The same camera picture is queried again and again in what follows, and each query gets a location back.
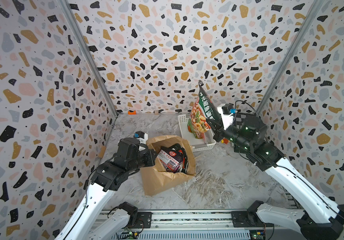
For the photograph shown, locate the brown paper bag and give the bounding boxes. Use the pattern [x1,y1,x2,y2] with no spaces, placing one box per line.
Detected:
[141,135,196,196]

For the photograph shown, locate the dark red condiment packet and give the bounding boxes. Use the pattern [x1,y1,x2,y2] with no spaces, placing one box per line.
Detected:
[158,144,188,174]

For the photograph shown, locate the green seaweed condiment packet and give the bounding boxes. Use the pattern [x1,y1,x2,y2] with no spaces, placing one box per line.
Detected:
[189,80,222,138]

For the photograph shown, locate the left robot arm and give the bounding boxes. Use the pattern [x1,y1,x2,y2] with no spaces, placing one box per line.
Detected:
[56,132,157,240]

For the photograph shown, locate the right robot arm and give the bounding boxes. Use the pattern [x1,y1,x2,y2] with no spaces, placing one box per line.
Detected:
[207,116,344,240]

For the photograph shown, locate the yellow red toy block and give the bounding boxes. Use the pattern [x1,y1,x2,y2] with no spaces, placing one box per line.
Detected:
[221,139,230,145]

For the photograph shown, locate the white plastic basket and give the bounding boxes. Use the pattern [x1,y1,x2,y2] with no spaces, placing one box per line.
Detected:
[178,114,216,152]

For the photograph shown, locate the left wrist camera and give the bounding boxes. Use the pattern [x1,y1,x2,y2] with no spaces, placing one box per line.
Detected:
[134,131,148,151]

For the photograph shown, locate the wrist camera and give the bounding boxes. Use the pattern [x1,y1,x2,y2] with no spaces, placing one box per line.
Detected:
[134,131,148,151]
[217,103,236,130]

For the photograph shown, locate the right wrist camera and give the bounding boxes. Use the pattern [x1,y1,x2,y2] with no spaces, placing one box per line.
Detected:
[217,103,236,130]

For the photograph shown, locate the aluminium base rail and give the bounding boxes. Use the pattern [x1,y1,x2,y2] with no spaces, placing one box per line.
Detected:
[84,209,311,240]

